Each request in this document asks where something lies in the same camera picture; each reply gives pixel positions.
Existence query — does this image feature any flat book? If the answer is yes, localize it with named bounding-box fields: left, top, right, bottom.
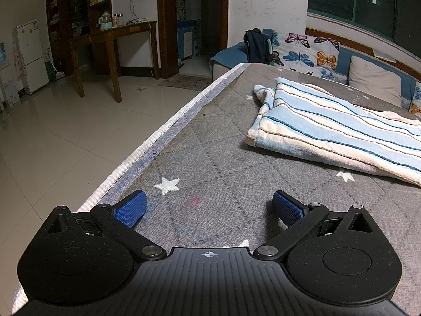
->
left=372, top=48, right=398, bottom=63

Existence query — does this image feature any pink hanging cloth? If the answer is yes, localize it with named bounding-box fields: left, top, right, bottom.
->
left=13, top=44, right=26, bottom=80

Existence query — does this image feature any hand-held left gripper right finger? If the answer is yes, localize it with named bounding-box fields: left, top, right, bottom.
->
left=253, top=190, right=374, bottom=260

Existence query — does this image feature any blue sofa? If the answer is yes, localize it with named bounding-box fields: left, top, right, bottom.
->
left=209, top=29, right=421, bottom=119

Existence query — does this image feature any grey pillow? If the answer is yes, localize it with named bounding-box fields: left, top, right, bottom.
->
left=348, top=55, right=402, bottom=107

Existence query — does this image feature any butterfly print blanket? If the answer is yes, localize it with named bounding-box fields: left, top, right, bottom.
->
left=268, top=32, right=421, bottom=119

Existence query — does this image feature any dark window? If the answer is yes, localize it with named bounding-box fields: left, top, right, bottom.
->
left=307, top=0, right=421, bottom=51

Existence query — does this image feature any grey doormat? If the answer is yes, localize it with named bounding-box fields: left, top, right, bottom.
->
left=156, top=74, right=213, bottom=92

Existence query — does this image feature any dark wooden desk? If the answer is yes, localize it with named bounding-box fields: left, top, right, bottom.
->
left=68, top=21, right=161, bottom=103

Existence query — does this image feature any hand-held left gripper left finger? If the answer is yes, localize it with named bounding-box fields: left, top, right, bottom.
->
left=46, top=190, right=167, bottom=261

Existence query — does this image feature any wooden shelf cabinet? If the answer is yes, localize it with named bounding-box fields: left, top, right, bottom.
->
left=45, top=0, right=112, bottom=76

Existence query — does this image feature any white power cable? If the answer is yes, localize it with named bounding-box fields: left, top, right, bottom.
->
left=148, top=20, right=158, bottom=80

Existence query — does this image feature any white refrigerator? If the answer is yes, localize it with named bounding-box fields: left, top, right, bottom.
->
left=13, top=21, right=50, bottom=94

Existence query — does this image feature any broom with dustpan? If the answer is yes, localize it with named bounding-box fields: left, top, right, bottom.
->
left=46, top=48, right=66, bottom=81

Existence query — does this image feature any grey star-print mattress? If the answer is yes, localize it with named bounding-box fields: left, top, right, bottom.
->
left=11, top=62, right=421, bottom=316

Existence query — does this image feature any dark blue backpack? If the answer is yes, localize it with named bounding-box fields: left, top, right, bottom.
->
left=244, top=29, right=275, bottom=65

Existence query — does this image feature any blue white striped towel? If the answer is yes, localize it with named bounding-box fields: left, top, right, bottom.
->
left=244, top=77, right=421, bottom=186

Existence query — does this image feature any light green kettle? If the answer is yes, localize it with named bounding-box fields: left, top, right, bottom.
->
left=98, top=11, right=112, bottom=31

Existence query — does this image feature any blue white cabinet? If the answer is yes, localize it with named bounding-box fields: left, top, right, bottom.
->
left=177, top=20, right=198, bottom=61

